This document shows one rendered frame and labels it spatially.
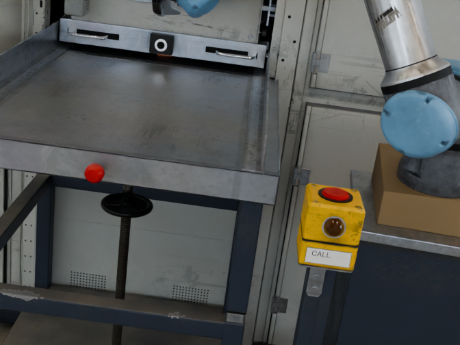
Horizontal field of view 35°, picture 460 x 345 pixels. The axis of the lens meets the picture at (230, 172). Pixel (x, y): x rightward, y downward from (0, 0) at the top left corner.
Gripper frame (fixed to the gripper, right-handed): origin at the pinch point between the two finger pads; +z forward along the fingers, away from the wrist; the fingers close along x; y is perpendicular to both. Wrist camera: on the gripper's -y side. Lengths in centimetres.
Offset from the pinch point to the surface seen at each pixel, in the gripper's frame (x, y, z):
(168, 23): 1.2, 0.5, 16.8
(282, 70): -7.1, 31.1, 16.4
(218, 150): -39, 19, -33
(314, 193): -48, 34, -60
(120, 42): -4.8, -11.3, 18.9
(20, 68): -21.7, -28.1, -5.4
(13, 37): -8.9, -37.5, 14.1
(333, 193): -48, 37, -61
